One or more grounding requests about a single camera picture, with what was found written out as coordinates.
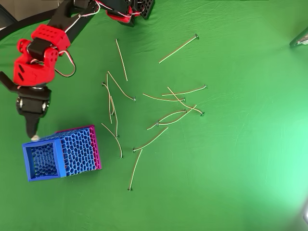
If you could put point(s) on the blue and magenta lattice basket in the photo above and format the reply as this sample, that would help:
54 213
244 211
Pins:
72 149

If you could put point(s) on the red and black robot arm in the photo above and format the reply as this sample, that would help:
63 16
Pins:
57 21

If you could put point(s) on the chrome metal stand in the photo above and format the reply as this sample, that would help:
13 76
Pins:
299 39

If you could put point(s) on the cream candle wick metal base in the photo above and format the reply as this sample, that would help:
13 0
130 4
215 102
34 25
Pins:
134 98
184 99
205 86
157 124
111 113
130 189
202 114
184 111
121 156
133 150
116 40
35 137
104 84
117 136

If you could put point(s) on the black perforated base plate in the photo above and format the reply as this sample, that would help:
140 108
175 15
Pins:
146 9

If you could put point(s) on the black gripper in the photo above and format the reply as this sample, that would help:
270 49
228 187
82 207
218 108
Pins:
33 103

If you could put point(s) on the green cloth with black rim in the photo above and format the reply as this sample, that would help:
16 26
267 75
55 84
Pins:
216 168

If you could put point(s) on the stick at top right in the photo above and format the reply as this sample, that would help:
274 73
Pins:
196 36

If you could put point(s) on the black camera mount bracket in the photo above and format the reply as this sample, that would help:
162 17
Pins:
8 83

